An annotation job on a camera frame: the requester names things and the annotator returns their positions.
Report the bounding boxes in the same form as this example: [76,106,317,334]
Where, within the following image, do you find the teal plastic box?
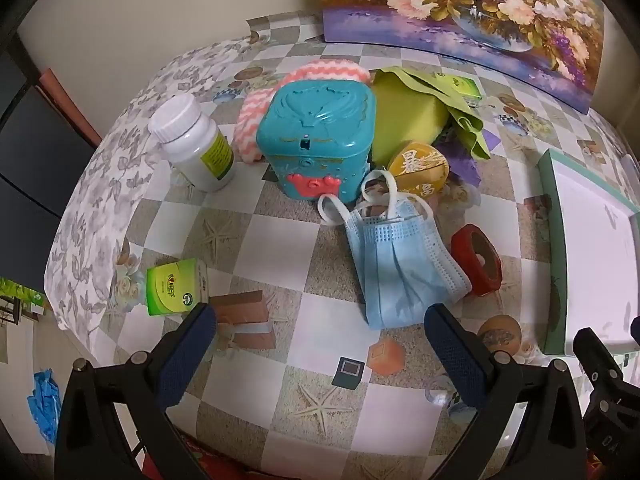
[256,80,377,206]

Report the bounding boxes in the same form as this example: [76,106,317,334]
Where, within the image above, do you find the blue face mask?
[317,170,473,331]

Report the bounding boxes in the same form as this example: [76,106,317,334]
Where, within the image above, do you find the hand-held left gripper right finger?
[424,304,587,480]

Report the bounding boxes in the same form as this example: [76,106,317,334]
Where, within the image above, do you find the white plastic bottle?
[148,94,236,192]

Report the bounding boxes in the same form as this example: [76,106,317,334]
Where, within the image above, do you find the gold round tin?
[387,141,449,196]

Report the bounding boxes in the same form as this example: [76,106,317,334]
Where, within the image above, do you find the green printed packet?
[0,277,46,321]

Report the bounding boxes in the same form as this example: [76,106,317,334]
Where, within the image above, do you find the green rimmed white tray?
[537,149,640,357]

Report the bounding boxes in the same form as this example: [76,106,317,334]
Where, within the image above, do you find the green cloth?
[375,66,491,161]

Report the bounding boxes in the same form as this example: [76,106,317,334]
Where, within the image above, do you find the reddish brown board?
[39,67,103,148]

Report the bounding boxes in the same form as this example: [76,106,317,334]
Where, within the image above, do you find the pink white striped cloth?
[236,59,372,163]

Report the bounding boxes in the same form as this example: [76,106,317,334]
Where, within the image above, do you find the checkered printed tablecloth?
[50,10,640,476]

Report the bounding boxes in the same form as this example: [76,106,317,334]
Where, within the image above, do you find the purple cloth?
[437,127,496,186]

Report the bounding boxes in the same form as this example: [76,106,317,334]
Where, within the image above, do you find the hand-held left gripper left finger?
[54,302,217,480]

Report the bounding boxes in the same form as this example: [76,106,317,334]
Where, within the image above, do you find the flower painting canvas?
[320,0,608,115]

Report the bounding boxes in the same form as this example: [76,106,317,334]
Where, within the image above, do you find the blue gloves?
[27,369,63,443]

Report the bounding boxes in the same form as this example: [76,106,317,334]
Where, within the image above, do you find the small green carton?
[440,74,483,106]
[146,258,211,317]

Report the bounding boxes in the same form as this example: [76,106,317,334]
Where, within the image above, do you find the dark cabinet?
[0,30,103,286]

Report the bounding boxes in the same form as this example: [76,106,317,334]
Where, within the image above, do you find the red tape roll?
[451,224,503,297]

